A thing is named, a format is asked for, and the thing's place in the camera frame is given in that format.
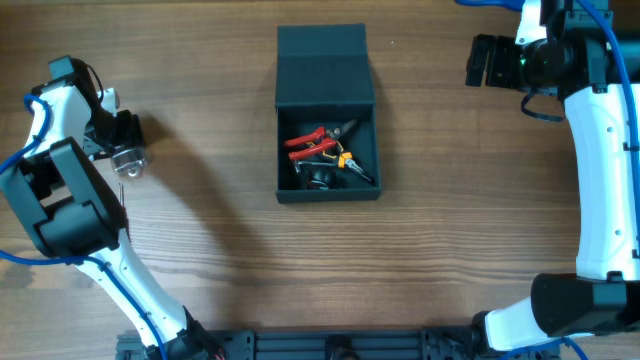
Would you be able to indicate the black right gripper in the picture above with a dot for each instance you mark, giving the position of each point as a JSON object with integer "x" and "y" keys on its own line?
{"x": 500, "y": 60}

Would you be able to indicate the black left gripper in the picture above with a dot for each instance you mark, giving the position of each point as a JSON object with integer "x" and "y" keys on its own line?
{"x": 128, "y": 130}

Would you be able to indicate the black orange needle-nose pliers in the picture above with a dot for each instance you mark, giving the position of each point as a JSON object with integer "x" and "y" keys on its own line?
{"x": 347, "y": 162}

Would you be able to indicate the red handled pruning shears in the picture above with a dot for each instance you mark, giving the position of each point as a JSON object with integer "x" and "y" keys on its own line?
{"x": 317, "y": 136}

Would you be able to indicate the chrome socket wrench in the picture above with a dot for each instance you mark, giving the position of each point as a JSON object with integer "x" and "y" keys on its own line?
{"x": 299, "y": 164}

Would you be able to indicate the black tape measure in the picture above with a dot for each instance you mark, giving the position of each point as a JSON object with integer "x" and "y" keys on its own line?
{"x": 321, "y": 179}

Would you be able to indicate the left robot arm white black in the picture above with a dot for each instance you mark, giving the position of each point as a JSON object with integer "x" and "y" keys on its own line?
{"x": 74, "y": 218}

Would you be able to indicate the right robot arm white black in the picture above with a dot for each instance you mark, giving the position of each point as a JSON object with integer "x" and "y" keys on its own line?
{"x": 600, "y": 98}

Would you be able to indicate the dark green open box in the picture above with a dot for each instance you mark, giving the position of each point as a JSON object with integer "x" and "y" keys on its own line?
{"x": 324, "y": 79}

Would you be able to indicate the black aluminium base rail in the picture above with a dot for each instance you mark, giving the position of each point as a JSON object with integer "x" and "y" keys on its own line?
{"x": 432, "y": 343}

